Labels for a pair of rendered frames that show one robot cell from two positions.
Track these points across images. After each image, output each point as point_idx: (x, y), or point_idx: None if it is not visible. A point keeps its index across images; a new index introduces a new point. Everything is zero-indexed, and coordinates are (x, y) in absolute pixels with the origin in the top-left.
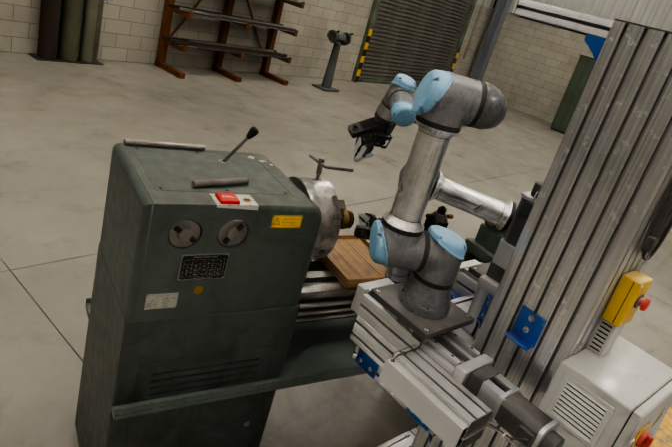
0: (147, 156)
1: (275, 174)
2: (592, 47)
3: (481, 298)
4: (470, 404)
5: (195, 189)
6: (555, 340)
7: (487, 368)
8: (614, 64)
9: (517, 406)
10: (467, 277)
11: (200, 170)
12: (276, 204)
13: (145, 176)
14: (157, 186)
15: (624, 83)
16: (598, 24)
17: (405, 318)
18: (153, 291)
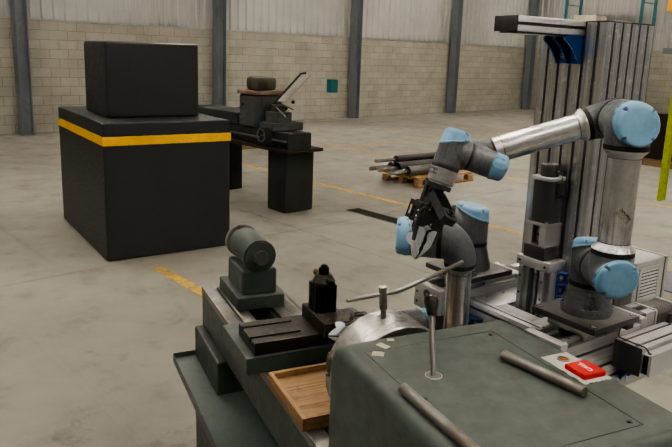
0: (517, 443)
1: (429, 338)
2: (571, 44)
3: (553, 280)
4: (668, 328)
5: (587, 394)
6: None
7: (625, 308)
8: (613, 53)
9: (658, 307)
10: None
11: (505, 393)
12: (542, 341)
13: (608, 437)
14: (628, 424)
15: (620, 64)
16: (572, 25)
17: (624, 321)
18: None
